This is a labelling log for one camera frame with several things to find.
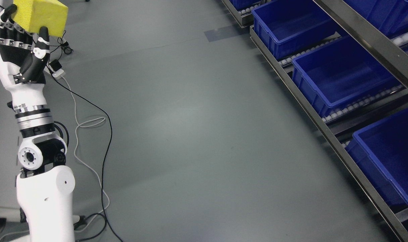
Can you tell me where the yellow foam block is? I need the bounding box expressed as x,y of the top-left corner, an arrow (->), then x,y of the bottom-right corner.
12,0 -> 69,37

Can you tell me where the white power adapter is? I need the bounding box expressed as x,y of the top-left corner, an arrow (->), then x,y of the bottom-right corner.
51,69 -> 66,80

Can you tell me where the white floor cable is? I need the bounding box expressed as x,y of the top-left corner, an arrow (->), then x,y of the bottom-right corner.
58,72 -> 110,232

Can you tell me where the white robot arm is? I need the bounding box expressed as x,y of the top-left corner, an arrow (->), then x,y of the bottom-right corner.
8,102 -> 76,242

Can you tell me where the blue bin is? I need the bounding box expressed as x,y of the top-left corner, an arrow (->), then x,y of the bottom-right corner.
252,0 -> 347,60
346,108 -> 408,206
292,36 -> 400,118
345,0 -> 408,38

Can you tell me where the roller shelf rack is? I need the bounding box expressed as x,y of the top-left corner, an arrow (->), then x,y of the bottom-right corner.
222,0 -> 408,242

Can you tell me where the blue bin upper middle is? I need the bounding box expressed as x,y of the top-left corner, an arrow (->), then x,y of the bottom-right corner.
252,0 -> 347,60

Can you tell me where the blue bin top right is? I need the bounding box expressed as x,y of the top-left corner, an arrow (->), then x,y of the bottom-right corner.
345,0 -> 408,38

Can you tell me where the blue bin lower right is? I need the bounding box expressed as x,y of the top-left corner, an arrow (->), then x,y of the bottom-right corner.
346,108 -> 408,206

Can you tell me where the blue bin centre right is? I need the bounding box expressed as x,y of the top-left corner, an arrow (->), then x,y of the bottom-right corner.
292,36 -> 400,118

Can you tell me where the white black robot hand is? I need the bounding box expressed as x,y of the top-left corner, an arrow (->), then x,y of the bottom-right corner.
0,4 -> 50,113

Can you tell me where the black floor cable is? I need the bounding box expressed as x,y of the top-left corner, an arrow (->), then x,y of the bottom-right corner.
0,0 -> 123,242

